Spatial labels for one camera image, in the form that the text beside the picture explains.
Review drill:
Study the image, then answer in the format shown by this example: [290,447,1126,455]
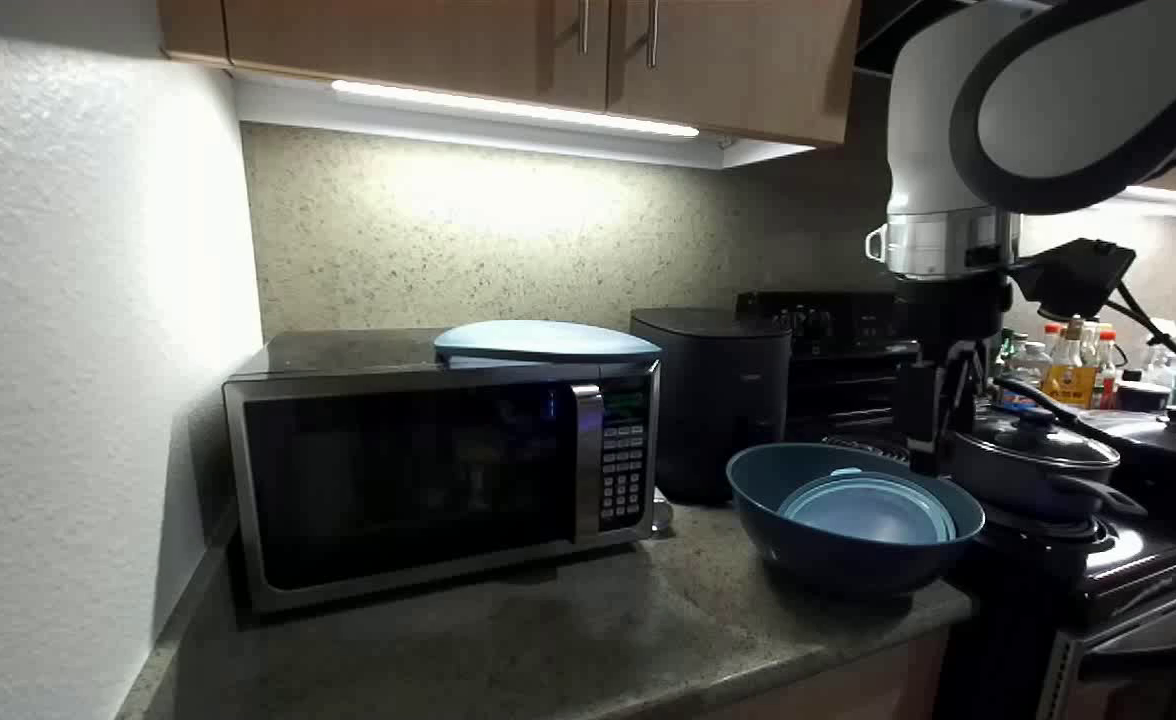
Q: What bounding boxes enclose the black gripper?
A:
[894,271,1012,461]

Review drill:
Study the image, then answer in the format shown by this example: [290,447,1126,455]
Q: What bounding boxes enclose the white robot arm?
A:
[862,0,1176,455]

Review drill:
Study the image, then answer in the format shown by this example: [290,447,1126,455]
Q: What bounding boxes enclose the black pot with glass lid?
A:
[949,412,1145,522]

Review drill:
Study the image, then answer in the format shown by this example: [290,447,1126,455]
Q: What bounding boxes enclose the large blue translucent lid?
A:
[432,320,659,358]

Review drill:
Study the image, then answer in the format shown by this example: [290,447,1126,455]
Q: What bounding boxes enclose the yellow oil bottle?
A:
[1039,320,1095,407]

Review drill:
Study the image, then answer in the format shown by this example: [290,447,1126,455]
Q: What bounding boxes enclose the wooden upper cabinets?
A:
[157,0,862,143]

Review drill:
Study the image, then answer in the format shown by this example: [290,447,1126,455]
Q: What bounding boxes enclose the black electric stove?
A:
[734,288,1176,720]

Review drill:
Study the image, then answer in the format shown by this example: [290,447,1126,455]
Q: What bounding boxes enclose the under-cabinet light strip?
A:
[330,79,701,141]

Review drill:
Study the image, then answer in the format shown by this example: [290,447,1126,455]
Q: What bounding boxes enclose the black stainless microwave oven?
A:
[222,330,659,616]

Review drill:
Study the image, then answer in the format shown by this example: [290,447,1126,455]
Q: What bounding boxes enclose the dark blue bowl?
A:
[723,439,988,595]

